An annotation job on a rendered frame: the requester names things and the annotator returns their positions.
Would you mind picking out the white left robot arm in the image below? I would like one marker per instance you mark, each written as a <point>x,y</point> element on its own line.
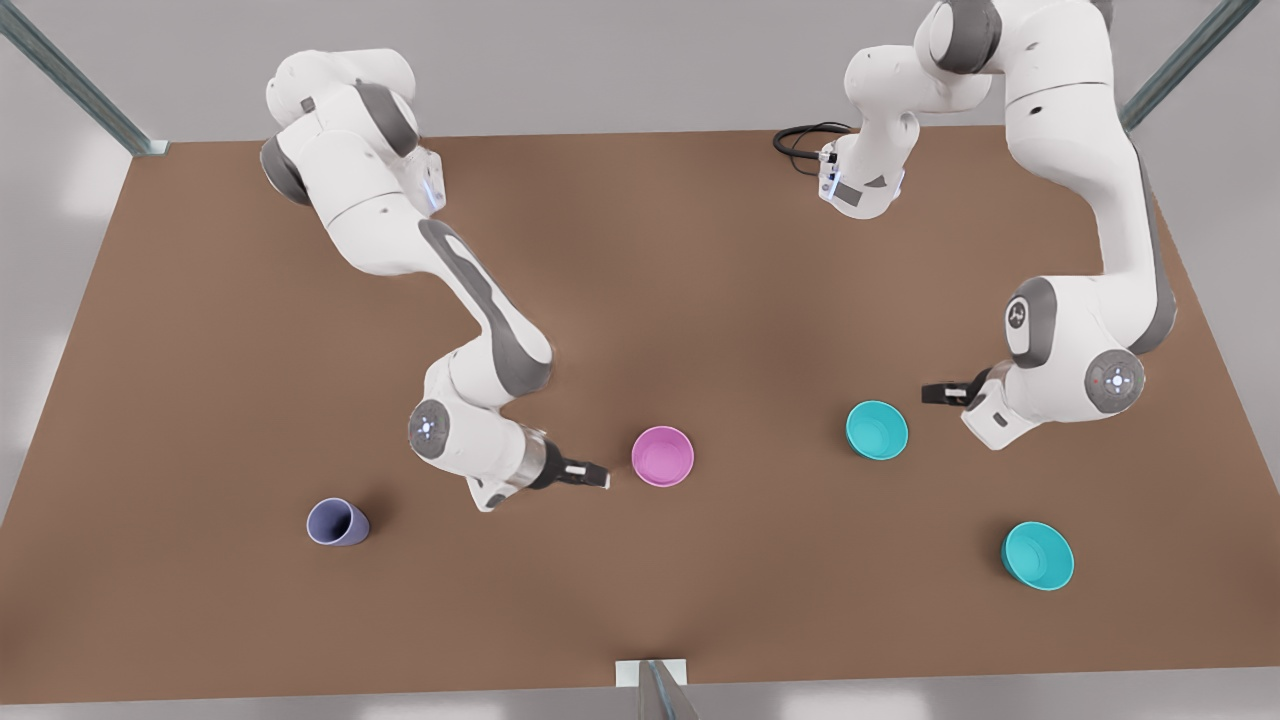
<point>1075,150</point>

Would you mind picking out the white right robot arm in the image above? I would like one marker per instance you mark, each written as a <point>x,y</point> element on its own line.
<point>390,215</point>

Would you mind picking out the silver frame post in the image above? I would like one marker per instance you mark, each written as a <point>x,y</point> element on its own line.
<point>657,688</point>
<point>75,80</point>
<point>1185,60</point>

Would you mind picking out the pink bowl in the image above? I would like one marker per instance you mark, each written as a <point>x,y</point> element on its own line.
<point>662,456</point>

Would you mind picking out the turquoise bowl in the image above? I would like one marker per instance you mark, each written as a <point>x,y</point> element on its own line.
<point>876,430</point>
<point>1038,556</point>

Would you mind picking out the purple cup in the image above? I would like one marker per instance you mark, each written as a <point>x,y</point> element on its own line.
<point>337,523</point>

